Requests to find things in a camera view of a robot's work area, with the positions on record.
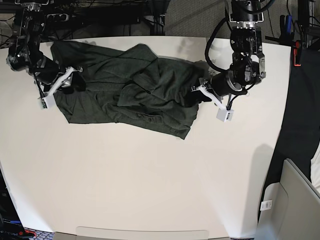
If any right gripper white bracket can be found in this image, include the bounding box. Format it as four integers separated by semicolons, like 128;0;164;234
39;67;87;109

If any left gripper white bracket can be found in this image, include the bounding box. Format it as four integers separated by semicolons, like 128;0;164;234
184;77;234;123

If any green long sleeve shirt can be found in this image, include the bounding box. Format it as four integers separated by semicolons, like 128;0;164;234
50;41;205;139

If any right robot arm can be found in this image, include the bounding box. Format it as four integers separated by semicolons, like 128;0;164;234
6;0;86;109

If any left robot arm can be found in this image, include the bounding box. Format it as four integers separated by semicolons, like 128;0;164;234
189;0;266;122

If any white power strip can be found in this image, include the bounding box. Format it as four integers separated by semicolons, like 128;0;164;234
46;13;70;22

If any dark grey mat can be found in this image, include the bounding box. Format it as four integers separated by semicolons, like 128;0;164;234
266;48;320;191

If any red clamp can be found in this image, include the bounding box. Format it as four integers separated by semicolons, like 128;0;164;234
293;40;303;67

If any white plastic bin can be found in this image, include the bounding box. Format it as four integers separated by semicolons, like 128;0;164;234
254;159;320;240

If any black box red logo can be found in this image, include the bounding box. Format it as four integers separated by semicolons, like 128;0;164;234
0;184;26;240

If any blue handled tool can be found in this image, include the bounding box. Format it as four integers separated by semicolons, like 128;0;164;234
284;15;292;40

